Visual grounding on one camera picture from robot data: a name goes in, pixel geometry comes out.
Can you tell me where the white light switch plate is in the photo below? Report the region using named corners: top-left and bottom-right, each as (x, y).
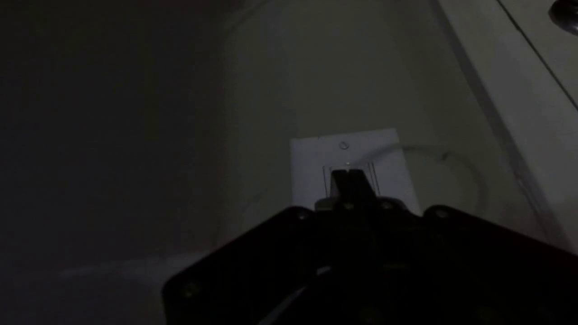
top-left (289, 126), bottom-right (423, 217)

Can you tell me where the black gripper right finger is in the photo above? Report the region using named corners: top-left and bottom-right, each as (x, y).
top-left (349, 168), bottom-right (378, 209)

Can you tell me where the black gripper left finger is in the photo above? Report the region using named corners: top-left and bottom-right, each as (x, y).
top-left (329, 168), bottom-right (352, 209)

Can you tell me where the round metal deadbolt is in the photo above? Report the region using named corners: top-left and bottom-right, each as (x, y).
top-left (547, 0), bottom-right (578, 31)

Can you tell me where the plain white door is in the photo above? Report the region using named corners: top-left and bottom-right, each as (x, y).
top-left (497, 0), bottom-right (578, 114)

